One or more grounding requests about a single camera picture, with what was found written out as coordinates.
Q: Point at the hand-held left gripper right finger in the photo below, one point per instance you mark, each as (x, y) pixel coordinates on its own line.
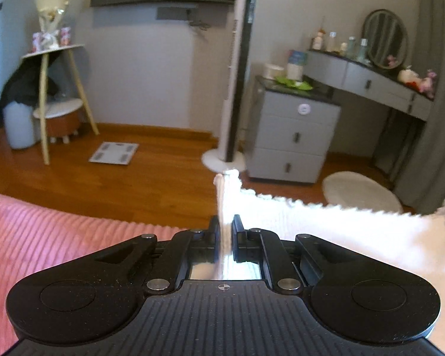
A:
(237, 231)

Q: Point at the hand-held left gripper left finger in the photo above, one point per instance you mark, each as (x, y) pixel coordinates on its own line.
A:
(215, 231)

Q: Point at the white ribbed knit sweater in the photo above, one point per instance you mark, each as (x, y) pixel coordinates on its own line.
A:
(319, 226)

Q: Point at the white round fluffy rug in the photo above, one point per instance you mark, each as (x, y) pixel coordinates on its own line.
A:
(359, 193)

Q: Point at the grey drawer cabinet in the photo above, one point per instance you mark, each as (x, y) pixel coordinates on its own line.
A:
(293, 137)

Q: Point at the grey curtain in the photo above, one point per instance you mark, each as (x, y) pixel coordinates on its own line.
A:
(434, 100)

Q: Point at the grey bathroom scale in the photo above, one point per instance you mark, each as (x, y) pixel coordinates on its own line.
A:
(113, 154)

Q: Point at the pink plush toy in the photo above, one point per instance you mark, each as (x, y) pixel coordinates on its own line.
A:
(428, 83)

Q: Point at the white tower fan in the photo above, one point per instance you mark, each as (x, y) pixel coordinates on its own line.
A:
(237, 81)

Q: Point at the white and red plush toy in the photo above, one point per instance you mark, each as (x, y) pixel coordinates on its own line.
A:
(408, 76)

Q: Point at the pink ribbed blanket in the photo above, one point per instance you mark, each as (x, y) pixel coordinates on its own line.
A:
(59, 237)

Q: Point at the green leaf-shaped tray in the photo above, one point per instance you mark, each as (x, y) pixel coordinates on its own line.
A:
(293, 83)

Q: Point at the white round container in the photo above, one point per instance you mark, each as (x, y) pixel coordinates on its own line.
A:
(273, 71)

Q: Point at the small pink flower ornament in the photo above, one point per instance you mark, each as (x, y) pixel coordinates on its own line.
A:
(393, 61)

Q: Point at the blue and white box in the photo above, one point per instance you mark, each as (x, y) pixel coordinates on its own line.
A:
(296, 65)

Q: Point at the grey vanity desk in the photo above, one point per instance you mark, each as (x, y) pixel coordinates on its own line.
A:
(356, 72)

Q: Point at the orange footstool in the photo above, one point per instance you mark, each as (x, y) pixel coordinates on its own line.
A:
(63, 126)

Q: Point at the teal cosmetic bottle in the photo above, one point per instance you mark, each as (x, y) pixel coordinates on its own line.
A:
(363, 50)

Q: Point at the round vanity mirror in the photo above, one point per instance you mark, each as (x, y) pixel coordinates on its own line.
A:
(385, 39)

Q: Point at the pale green cosmetic bottle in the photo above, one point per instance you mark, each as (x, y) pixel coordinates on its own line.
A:
(351, 46)

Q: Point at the small cream cosmetic jar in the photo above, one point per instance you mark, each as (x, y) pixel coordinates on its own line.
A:
(343, 48)

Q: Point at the clear cosmetic bottle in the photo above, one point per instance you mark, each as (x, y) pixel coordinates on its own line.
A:
(331, 41)

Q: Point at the grey round bin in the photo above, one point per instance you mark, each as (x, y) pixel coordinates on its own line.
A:
(18, 126)

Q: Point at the white round wooden side table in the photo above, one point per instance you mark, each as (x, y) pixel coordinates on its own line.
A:
(44, 81)

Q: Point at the black cloth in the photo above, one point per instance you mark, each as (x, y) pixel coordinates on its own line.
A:
(22, 85)

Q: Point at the cream wrapped flower bouquet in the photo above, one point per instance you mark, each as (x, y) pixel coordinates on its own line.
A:
(53, 11)

